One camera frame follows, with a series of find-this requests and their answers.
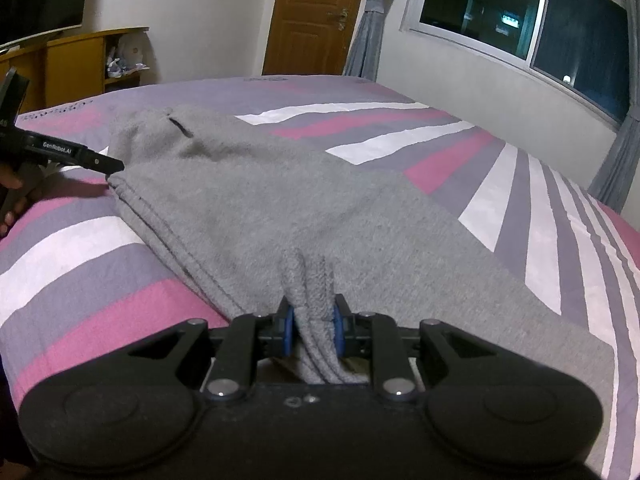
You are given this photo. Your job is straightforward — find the grey sweat pants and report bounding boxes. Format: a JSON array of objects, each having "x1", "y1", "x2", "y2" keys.
[{"x1": 105, "y1": 104, "x2": 615, "y2": 470}]

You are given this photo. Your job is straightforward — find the person left hand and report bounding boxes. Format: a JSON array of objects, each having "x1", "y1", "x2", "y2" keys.
[{"x1": 0, "y1": 165, "x2": 43, "y2": 238}]

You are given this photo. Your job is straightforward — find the wooden cabinet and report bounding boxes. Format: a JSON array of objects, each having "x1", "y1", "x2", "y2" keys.
[{"x1": 1, "y1": 27, "x2": 148, "y2": 113}]

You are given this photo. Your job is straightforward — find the striped pink purple bed sheet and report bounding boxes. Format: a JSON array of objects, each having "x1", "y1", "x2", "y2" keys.
[{"x1": 1, "y1": 76, "x2": 639, "y2": 479}]

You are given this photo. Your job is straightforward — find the brown wooden door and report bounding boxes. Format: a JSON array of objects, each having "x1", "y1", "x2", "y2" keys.
[{"x1": 262, "y1": 0, "x2": 361, "y2": 75}]

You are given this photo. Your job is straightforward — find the grey left curtain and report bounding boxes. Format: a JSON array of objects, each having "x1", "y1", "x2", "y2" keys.
[{"x1": 343, "y1": 0, "x2": 394, "y2": 81}]

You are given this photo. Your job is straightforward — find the window with white frame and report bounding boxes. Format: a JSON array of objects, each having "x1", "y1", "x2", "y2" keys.
[{"x1": 404, "y1": 0, "x2": 630, "y2": 122}]

